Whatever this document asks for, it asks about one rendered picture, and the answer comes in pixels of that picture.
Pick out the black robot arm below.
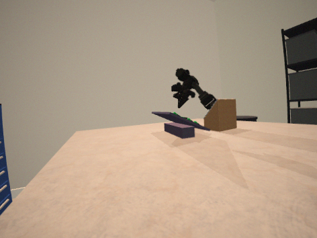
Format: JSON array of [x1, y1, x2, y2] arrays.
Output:
[[171, 68, 217, 110]]

